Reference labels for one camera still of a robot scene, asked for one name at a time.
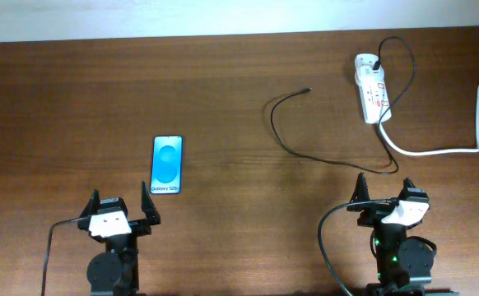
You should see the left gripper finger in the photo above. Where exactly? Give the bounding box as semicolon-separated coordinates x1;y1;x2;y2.
80;189;100;218
141;181;160;225

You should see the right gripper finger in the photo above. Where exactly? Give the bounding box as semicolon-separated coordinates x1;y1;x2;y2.
399;178;416;197
350;173;370;206

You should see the blue Galaxy smartphone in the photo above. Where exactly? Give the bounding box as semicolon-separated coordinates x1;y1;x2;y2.
150;135;184;194

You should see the black charging cable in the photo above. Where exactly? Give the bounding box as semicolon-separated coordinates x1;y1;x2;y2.
269;35;417;175

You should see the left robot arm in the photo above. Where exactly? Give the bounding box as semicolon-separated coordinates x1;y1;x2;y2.
77;183;160;295

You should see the white charger adapter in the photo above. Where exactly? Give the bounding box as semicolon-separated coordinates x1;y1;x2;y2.
355;65;384;86

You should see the white power strip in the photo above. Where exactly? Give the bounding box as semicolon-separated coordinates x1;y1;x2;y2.
355;53;392;124

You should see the white power strip cord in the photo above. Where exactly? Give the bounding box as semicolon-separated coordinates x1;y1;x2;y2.
377;73;479;157

